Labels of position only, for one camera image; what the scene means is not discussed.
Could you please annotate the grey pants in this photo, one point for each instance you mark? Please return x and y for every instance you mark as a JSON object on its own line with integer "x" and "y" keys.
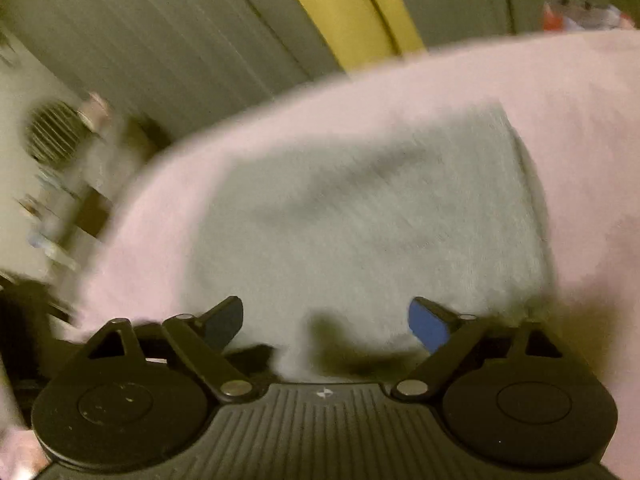
{"x": 360, "y": 220}

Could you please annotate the red and white object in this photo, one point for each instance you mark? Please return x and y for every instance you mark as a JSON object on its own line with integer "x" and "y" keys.
{"x": 582, "y": 14}

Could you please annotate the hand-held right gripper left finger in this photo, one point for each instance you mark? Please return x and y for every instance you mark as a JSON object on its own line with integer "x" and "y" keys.
{"x": 222, "y": 322}

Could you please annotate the round grille fan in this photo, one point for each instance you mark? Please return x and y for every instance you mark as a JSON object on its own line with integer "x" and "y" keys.
{"x": 52, "y": 130}

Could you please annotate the pink bed sheet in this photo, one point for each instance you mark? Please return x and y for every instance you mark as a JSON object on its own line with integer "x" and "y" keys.
{"x": 580, "y": 135}

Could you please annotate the yellow curtain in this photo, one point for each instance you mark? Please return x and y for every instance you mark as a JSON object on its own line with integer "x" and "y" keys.
{"x": 350, "y": 10}

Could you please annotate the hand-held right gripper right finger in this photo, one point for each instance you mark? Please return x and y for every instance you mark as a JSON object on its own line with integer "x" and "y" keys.
{"x": 425, "y": 325}

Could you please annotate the cluttered dark shelf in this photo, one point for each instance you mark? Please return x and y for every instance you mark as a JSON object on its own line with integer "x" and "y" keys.
{"x": 75, "y": 195}

